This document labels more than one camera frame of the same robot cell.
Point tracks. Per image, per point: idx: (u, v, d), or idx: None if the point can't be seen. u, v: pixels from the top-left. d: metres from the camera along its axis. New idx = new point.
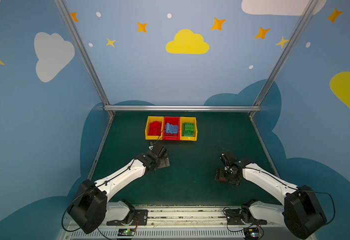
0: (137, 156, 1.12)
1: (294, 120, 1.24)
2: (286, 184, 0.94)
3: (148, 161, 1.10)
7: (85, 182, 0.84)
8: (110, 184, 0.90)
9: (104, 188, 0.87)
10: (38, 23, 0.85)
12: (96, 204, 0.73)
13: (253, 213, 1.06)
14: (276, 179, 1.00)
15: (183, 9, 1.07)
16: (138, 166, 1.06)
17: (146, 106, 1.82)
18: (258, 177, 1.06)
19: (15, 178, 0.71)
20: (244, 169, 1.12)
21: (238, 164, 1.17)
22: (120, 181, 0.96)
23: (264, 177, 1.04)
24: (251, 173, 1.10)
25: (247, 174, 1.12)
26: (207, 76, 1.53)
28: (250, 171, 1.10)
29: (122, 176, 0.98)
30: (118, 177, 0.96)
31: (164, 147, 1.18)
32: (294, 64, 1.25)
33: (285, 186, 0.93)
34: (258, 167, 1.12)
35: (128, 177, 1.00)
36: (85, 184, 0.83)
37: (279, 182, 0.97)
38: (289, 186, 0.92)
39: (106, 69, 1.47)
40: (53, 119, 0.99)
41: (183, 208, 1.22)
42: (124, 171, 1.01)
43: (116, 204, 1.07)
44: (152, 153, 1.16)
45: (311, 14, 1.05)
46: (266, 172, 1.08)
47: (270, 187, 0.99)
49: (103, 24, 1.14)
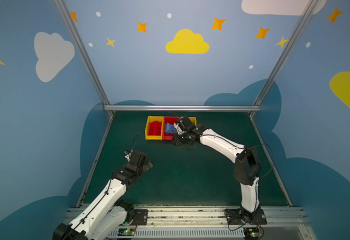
0: (115, 174, 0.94)
1: (294, 120, 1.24)
2: (236, 145, 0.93)
3: (127, 176, 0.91)
7: (59, 225, 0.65)
8: (88, 220, 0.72)
9: (81, 228, 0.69)
10: (38, 23, 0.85)
12: None
13: (248, 208, 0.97)
14: (228, 142, 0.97)
15: (183, 9, 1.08)
16: (117, 187, 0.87)
17: (146, 106, 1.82)
18: (214, 142, 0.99)
19: (15, 178, 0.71)
20: (202, 137, 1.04)
21: (195, 130, 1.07)
22: (100, 211, 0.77)
23: (219, 139, 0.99)
24: (209, 139, 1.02)
25: (204, 140, 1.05)
26: (207, 76, 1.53)
28: (206, 137, 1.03)
29: (100, 205, 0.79)
30: (96, 209, 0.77)
31: (142, 155, 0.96)
32: (294, 64, 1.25)
33: (236, 147, 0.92)
34: (213, 133, 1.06)
35: (107, 204, 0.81)
36: (59, 229, 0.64)
37: (231, 144, 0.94)
38: (238, 147, 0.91)
39: (106, 69, 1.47)
40: (53, 119, 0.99)
41: (183, 208, 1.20)
42: (101, 200, 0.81)
43: (109, 216, 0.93)
44: (130, 166, 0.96)
45: (311, 14, 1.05)
46: (222, 136, 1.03)
47: (223, 151, 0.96)
49: (102, 24, 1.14)
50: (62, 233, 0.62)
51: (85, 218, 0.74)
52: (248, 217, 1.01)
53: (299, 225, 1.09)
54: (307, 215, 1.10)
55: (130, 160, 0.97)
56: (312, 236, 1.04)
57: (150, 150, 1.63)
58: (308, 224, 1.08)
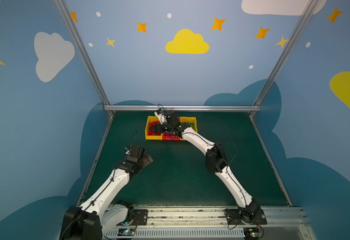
0: (118, 164, 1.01)
1: (294, 120, 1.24)
2: (208, 142, 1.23)
3: (129, 166, 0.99)
7: (69, 209, 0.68)
8: (98, 202, 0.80)
9: (92, 209, 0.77)
10: (38, 23, 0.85)
12: (89, 226, 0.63)
13: (241, 205, 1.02)
14: (202, 139, 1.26)
15: (183, 9, 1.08)
16: (121, 175, 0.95)
17: (146, 106, 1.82)
18: (192, 138, 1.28)
19: (14, 178, 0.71)
20: (184, 136, 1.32)
21: (179, 128, 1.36)
22: (108, 195, 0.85)
23: (196, 137, 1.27)
24: (189, 136, 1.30)
25: (186, 137, 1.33)
26: (207, 76, 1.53)
28: (187, 134, 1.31)
29: (108, 190, 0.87)
30: (104, 193, 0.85)
31: (141, 148, 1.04)
32: (294, 64, 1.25)
33: (207, 144, 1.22)
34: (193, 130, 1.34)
35: (113, 190, 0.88)
36: (69, 211, 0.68)
37: (204, 141, 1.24)
38: (209, 144, 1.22)
39: (106, 69, 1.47)
40: (53, 119, 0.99)
41: (183, 208, 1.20)
42: (107, 186, 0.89)
43: (111, 210, 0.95)
44: (131, 158, 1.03)
45: (311, 14, 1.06)
46: (199, 134, 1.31)
47: (198, 146, 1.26)
49: (102, 24, 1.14)
50: (73, 215, 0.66)
51: (94, 201, 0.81)
52: (248, 217, 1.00)
53: (299, 225, 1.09)
54: (307, 215, 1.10)
55: (130, 152, 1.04)
56: (312, 236, 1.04)
57: (150, 150, 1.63)
58: (308, 224, 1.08)
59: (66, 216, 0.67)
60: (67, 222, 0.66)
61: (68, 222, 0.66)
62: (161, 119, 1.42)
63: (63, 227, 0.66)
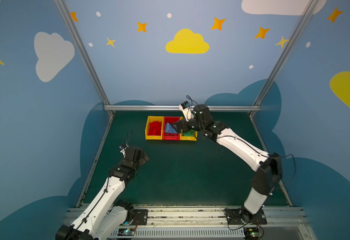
0: (112, 171, 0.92)
1: (294, 120, 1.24)
2: (259, 152, 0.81)
3: (124, 172, 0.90)
7: (61, 227, 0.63)
8: (90, 219, 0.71)
9: (85, 227, 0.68)
10: (38, 23, 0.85)
12: None
13: (250, 210, 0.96)
14: (250, 146, 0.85)
15: (183, 9, 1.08)
16: (115, 184, 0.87)
17: (146, 106, 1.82)
18: (233, 144, 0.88)
19: (15, 178, 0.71)
20: (221, 139, 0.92)
21: (213, 128, 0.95)
22: (101, 208, 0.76)
23: (240, 142, 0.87)
24: (229, 140, 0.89)
25: (223, 141, 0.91)
26: (208, 76, 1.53)
28: (225, 138, 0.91)
29: (101, 203, 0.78)
30: (97, 207, 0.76)
31: (137, 150, 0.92)
32: (294, 64, 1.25)
33: (259, 154, 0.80)
34: (233, 134, 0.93)
35: (107, 202, 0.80)
36: (61, 230, 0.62)
37: (254, 151, 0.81)
38: (262, 154, 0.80)
39: (106, 69, 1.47)
40: (53, 119, 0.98)
41: (183, 208, 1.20)
42: (100, 199, 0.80)
43: (110, 215, 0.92)
44: (127, 162, 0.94)
45: (311, 13, 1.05)
46: (242, 137, 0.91)
47: (244, 156, 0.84)
49: (102, 24, 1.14)
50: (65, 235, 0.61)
51: (87, 218, 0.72)
52: (247, 216, 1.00)
53: (299, 225, 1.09)
54: (307, 215, 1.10)
55: (126, 156, 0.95)
56: (312, 236, 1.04)
57: (150, 150, 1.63)
58: (308, 224, 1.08)
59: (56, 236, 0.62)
60: None
61: None
62: (187, 115, 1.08)
63: None
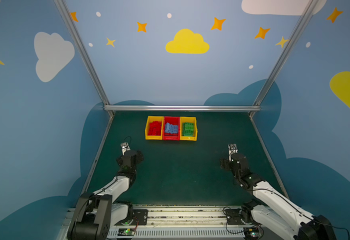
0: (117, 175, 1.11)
1: (294, 120, 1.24)
2: (301, 212, 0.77)
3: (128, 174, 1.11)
7: (82, 194, 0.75)
8: (107, 190, 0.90)
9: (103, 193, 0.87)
10: (38, 23, 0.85)
12: (104, 203, 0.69)
13: (254, 217, 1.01)
14: (290, 204, 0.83)
15: (183, 10, 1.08)
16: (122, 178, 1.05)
17: (146, 106, 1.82)
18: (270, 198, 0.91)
19: (14, 177, 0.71)
20: (258, 190, 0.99)
21: (248, 180, 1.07)
22: (116, 187, 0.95)
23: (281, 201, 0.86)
24: (267, 193, 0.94)
25: (261, 194, 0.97)
26: (207, 76, 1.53)
28: (261, 190, 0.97)
29: (115, 184, 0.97)
30: (112, 185, 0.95)
31: (133, 154, 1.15)
32: (294, 64, 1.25)
33: (300, 214, 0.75)
34: (270, 188, 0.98)
35: (119, 185, 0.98)
36: (83, 197, 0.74)
37: (294, 209, 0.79)
38: (304, 214, 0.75)
39: (106, 69, 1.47)
40: (53, 119, 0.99)
41: (183, 208, 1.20)
42: (113, 182, 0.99)
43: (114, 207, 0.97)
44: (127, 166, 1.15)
45: (311, 14, 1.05)
46: (280, 193, 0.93)
47: (282, 213, 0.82)
49: (102, 24, 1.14)
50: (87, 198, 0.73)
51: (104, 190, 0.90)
52: (246, 213, 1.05)
53: None
54: None
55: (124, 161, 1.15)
56: None
57: (150, 150, 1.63)
58: None
59: (79, 201, 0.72)
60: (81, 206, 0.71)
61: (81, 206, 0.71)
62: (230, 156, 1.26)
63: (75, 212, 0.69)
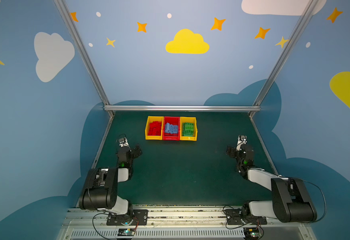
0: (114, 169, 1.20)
1: (294, 120, 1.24)
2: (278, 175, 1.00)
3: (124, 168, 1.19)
7: (90, 169, 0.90)
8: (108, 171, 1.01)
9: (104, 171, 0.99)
10: (38, 23, 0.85)
12: (113, 171, 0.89)
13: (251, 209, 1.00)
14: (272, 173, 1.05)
15: (183, 10, 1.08)
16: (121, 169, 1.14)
17: (146, 106, 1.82)
18: (258, 173, 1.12)
19: (14, 177, 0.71)
20: (249, 170, 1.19)
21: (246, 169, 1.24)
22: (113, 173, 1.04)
23: (261, 172, 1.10)
24: (254, 171, 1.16)
25: (251, 174, 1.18)
26: (207, 76, 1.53)
28: (255, 170, 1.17)
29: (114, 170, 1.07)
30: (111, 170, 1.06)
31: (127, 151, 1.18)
32: (294, 64, 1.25)
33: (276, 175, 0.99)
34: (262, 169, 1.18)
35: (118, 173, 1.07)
36: (92, 170, 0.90)
37: (273, 175, 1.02)
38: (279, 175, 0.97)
39: (106, 69, 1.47)
40: (53, 119, 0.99)
41: (183, 208, 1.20)
42: None
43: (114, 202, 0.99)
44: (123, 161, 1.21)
45: (311, 14, 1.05)
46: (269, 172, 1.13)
47: (265, 179, 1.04)
49: (102, 24, 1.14)
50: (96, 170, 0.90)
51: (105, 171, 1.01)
52: (246, 210, 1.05)
53: (299, 225, 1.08)
54: None
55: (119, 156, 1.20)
56: (312, 236, 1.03)
57: (150, 150, 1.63)
58: (308, 224, 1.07)
59: (88, 174, 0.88)
60: (90, 178, 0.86)
61: (91, 177, 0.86)
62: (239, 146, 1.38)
63: (86, 182, 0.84)
